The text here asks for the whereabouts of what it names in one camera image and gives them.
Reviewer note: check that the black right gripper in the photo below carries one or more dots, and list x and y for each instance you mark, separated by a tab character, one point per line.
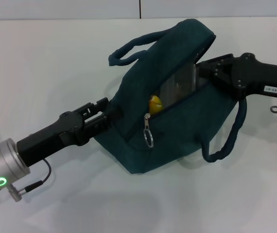
262	75

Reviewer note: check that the yellow banana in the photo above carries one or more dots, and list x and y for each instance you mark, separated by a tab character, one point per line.
156	104

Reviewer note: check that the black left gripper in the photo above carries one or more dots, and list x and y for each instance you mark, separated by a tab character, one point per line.
51	138

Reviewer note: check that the teal fabric lunch bag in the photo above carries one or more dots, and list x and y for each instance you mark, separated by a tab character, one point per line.
172	136

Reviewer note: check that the clear container with blue lid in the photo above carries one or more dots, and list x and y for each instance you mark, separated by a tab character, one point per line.
177	85

